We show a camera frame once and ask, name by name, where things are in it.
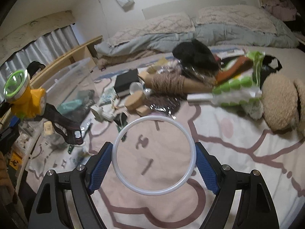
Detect yellow grey headlamp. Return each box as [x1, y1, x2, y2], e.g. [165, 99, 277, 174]
[1, 69, 83, 145]

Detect yellow tissue pack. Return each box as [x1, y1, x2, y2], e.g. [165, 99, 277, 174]
[43, 121, 54, 136]

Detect clear plastic storage bin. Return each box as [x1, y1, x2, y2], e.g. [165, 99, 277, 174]
[31, 58, 98, 145]

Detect white plastic ring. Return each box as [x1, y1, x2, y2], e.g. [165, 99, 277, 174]
[112, 115, 197, 197]

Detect teal plastic bag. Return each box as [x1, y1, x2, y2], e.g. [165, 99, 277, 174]
[57, 99, 83, 115]

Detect black sun visor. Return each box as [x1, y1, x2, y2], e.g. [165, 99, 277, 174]
[27, 61, 46, 79]

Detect patterned bed sheet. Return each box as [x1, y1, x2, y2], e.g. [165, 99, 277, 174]
[23, 45, 305, 229]

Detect beige fluffy plush toy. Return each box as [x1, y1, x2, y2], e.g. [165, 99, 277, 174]
[261, 73, 304, 135]

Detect green dotted plastic bag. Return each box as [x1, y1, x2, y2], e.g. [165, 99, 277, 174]
[212, 51, 265, 106]

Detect white matchbox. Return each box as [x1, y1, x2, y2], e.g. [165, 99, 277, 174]
[187, 93, 213, 102]

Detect grey curtain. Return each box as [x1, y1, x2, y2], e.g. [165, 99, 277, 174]
[1, 26, 79, 100]

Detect wooden bedside shelf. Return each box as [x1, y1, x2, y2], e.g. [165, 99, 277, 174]
[0, 35, 104, 125]

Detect small wooden block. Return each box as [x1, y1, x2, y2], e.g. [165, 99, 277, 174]
[136, 105, 152, 117]

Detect black gift box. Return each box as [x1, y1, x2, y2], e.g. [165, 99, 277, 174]
[114, 69, 139, 98]

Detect clear plastic cup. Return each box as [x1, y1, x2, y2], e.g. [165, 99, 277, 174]
[129, 82, 143, 95]

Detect grey blue duvet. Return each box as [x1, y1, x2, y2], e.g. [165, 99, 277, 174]
[94, 17, 299, 57]

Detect beige quilted pillow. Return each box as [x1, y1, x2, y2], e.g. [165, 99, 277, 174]
[196, 5, 277, 34]
[108, 12, 195, 48]

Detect open wardrobe shelf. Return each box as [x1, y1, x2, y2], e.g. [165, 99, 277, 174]
[259, 0, 298, 22]

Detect brown leather strap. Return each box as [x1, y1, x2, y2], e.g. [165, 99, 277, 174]
[215, 55, 254, 85]

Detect cardboard cone with rope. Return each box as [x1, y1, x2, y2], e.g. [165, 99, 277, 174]
[138, 71, 213, 96]

